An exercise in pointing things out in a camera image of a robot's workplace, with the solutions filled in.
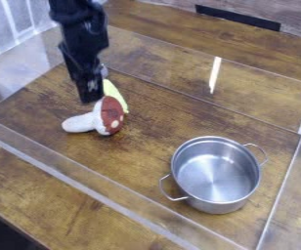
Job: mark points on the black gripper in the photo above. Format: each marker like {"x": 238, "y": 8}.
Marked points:
{"x": 84, "y": 40}

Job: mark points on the brown and white plush mushroom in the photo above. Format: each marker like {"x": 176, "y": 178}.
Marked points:
{"x": 104, "y": 119}

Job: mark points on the silver pot with handles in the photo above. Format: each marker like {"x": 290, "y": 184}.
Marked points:
{"x": 214, "y": 174}

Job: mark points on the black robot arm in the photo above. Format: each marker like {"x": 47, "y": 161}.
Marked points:
{"x": 75, "y": 10}

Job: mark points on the clear acrylic front barrier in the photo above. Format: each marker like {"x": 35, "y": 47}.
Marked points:
{"x": 162, "y": 220}

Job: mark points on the black bar on table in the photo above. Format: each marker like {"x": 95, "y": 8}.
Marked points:
{"x": 231, "y": 16}

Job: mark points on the spoon with yellow handle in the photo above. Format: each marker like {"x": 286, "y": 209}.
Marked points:
{"x": 110, "y": 90}

